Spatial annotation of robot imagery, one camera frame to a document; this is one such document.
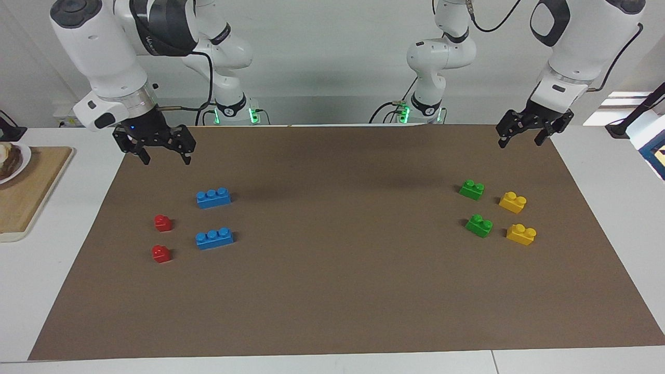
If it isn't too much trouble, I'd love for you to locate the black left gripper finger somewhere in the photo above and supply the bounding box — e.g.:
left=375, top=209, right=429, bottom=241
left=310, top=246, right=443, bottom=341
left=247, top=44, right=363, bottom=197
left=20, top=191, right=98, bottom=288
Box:
left=495, top=110, right=525, bottom=149
left=534, top=121, right=568, bottom=146

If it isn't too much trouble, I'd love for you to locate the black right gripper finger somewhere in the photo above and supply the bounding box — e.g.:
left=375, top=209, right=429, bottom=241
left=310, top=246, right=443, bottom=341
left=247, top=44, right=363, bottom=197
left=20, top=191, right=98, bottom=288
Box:
left=113, top=127, right=151, bottom=166
left=170, top=124, right=197, bottom=166

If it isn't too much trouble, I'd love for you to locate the blue three-stud block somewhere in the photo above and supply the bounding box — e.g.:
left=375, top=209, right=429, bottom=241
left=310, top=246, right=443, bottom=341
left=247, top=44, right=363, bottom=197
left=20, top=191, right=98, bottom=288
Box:
left=196, top=187, right=232, bottom=209
left=195, top=228, right=235, bottom=251

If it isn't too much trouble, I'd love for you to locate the green two-stud block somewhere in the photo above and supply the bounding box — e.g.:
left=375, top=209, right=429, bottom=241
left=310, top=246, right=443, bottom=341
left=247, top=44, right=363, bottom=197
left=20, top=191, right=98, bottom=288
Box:
left=459, top=179, right=485, bottom=201
left=465, top=214, right=494, bottom=239

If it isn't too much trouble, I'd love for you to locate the yellow two-stud block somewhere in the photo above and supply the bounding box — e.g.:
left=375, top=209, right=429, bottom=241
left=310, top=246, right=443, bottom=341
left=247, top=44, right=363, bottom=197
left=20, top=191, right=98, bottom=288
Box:
left=506, top=223, right=537, bottom=246
left=499, top=192, right=527, bottom=214

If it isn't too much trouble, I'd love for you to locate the white power strip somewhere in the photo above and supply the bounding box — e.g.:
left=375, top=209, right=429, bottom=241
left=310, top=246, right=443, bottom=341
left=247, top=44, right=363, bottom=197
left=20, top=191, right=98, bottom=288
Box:
left=53, top=101, right=89, bottom=128

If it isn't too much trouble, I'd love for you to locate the blue framed panel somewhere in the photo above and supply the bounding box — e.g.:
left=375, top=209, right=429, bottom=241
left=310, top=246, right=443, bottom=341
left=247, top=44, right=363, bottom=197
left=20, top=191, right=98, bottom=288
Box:
left=639, top=130, right=665, bottom=181

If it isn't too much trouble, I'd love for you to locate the white plate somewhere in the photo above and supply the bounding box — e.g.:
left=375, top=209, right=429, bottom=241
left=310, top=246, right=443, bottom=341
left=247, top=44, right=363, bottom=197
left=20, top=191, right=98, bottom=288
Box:
left=0, top=142, right=32, bottom=185

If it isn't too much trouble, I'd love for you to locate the wooden cutting board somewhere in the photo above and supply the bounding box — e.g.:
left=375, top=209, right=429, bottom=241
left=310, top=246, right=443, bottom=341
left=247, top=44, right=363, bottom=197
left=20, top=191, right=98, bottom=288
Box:
left=0, top=146, right=74, bottom=243

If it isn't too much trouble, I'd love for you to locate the brown food on plate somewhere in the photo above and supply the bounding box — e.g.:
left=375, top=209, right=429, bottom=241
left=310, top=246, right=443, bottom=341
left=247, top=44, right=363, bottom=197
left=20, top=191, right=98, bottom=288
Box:
left=0, top=144, right=22, bottom=177

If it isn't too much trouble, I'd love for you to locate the brown table mat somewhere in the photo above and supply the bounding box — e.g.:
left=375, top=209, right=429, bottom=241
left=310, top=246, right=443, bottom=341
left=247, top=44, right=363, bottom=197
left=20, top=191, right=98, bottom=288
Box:
left=28, top=124, right=665, bottom=361

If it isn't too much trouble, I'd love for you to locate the black right base cable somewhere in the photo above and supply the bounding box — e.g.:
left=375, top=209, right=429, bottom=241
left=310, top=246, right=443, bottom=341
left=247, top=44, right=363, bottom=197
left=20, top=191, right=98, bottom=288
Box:
left=195, top=100, right=219, bottom=125

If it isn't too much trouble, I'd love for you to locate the black base cable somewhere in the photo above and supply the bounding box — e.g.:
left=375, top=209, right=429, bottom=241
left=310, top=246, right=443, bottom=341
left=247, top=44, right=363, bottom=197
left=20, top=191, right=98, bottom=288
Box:
left=195, top=100, right=219, bottom=125
left=369, top=78, right=417, bottom=124

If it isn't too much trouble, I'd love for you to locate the black right arm wrist cable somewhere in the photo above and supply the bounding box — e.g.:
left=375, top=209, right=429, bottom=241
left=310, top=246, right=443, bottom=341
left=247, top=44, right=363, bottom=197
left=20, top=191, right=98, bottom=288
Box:
left=156, top=49, right=215, bottom=111

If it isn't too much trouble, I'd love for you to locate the black arm wrist cable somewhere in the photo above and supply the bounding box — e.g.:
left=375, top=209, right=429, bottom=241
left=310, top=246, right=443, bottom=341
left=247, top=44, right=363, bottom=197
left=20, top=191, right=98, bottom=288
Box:
left=584, top=23, right=644, bottom=92
left=156, top=49, right=215, bottom=111

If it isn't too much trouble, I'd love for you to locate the black left arm wrist cable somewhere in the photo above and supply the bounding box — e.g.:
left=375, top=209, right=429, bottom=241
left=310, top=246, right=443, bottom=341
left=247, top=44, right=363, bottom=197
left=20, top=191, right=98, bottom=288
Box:
left=584, top=23, right=644, bottom=92

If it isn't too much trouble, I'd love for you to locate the black left arm shoulder cable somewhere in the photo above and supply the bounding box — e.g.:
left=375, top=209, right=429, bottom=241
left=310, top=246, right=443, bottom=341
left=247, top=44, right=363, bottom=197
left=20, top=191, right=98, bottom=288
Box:
left=432, top=0, right=522, bottom=33

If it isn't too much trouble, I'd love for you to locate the black clamp mount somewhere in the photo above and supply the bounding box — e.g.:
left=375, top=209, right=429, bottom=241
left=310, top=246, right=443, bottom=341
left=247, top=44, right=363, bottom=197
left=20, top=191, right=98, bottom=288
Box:
left=0, top=110, right=28, bottom=142

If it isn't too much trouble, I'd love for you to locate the black left base cable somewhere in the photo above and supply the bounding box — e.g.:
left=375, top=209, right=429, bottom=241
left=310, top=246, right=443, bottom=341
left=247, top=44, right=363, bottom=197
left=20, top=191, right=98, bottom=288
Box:
left=369, top=78, right=417, bottom=124

